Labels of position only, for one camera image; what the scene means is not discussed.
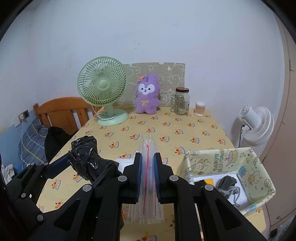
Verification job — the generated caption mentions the black plastic bag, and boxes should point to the black plastic bag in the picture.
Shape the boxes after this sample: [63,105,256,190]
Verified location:
[68,136,121,183]

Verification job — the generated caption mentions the clear plastic package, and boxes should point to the clear plastic package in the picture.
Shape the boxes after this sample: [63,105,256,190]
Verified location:
[127,134,164,225]

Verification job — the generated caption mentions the white cloths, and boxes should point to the white cloths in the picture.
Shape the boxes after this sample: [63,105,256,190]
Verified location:
[116,159,134,173]

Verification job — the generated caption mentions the grey cloth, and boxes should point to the grey cloth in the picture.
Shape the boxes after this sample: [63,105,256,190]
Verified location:
[215,175,240,208]

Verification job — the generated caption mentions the cartoon animal tissue pack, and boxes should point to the cartoon animal tissue pack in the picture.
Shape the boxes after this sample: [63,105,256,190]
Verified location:
[203,178,214,186]

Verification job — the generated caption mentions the blue plaid pillow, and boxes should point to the blue plaid pillow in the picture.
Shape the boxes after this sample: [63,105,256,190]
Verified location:
[18,119,48,167]

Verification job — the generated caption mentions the black garment on chair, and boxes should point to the black garment on chair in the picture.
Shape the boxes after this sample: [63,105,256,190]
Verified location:
[44,126,77,162]

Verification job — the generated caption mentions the yellow patterned storage box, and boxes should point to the yellow patterned storage box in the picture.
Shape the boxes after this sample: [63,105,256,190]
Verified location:
[178,148,276,215]

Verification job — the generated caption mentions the pink door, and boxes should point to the pink door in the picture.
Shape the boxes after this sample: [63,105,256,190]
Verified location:
[261,18,295,230]

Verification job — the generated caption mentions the green desk fan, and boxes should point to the green desk fan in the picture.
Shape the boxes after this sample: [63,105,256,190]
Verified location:
[77,57,128,126]

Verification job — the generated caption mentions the yellow patterned tablecloth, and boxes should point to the yellow patterned tablecloth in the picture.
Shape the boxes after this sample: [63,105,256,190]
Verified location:
[37,107,266,240]

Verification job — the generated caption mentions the white standing fan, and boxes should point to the white standing fan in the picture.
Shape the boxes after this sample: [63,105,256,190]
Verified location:
[239,105,275,147]

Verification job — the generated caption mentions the cotton swab container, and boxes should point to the cotton swab container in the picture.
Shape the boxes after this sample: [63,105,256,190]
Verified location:
[194,101,206,116]

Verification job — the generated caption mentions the purple plush toy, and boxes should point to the purple plush toy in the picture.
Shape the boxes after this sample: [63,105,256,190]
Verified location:
[135,74,161,114]

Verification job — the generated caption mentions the glass jar with lid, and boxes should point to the glass jar with lid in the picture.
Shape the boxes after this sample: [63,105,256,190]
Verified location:
[171,87,190,115]

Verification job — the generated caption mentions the patterned cardboard backboard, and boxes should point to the patterned cardboard backboard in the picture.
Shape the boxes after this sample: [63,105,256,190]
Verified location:
[115,62,185,106]

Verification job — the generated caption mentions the wall power socket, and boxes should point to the wall power socket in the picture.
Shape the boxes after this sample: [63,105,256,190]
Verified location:
[18,110,30,123]

